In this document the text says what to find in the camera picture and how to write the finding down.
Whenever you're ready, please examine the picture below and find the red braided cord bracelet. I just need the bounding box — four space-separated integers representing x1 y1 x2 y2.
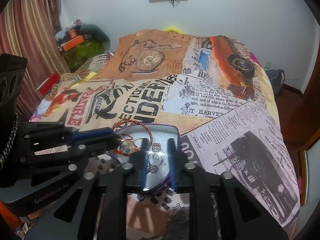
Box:
111 120 154 157

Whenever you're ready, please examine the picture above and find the silver pendant necklace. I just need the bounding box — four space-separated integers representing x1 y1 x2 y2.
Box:
146 152 166 174

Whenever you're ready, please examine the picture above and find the printed newspaper-pattern bedspread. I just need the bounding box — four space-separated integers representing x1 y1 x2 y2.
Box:
31 30 300 239

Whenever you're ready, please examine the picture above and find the striped red curtain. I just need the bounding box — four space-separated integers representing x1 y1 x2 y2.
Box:
1 0 69 118

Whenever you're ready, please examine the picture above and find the pink croc shoe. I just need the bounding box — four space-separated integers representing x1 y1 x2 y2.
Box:
297 176 303 194

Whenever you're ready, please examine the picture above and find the red gift box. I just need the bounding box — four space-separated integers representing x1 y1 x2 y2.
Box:
36 73 60 96

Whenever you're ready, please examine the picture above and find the crystal flower brooch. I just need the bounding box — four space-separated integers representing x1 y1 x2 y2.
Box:
119 139 140 157

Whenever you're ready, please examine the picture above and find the dark blue backpack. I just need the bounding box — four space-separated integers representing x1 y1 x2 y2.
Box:
266 69 285 94

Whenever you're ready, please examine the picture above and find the orange box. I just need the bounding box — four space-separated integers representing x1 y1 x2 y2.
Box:
61 35 84 51

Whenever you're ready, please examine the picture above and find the yellow plastic ring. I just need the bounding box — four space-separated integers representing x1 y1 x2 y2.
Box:
163 25 186 33

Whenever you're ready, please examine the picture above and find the purple heart-shaped jewelry tin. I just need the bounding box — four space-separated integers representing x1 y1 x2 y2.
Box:
109 124 180 194

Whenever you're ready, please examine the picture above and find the white wall socket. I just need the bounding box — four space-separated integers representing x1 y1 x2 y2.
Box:
264 61 271 69

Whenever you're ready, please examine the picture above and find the black wrist strap with chain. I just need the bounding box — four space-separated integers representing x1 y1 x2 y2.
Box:
0 52 28 170

